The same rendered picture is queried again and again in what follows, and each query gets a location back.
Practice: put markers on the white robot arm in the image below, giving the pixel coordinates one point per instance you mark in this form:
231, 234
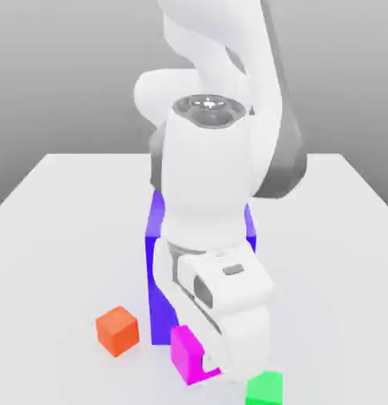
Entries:
209, 177

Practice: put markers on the small green cube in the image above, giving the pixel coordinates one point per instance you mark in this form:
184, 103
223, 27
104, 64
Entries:
263, 389

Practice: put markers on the small orange cube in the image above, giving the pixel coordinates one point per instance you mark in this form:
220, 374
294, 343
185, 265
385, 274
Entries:
117, 332

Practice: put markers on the small magenta cube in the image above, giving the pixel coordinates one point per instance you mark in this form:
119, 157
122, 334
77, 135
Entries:
184, 354

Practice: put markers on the large blue box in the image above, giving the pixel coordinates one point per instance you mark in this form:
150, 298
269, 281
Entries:
158, 303

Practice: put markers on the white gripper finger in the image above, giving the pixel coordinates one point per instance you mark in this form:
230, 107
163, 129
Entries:
212, 362

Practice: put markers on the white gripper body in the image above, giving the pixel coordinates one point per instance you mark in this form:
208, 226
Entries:
244, 341

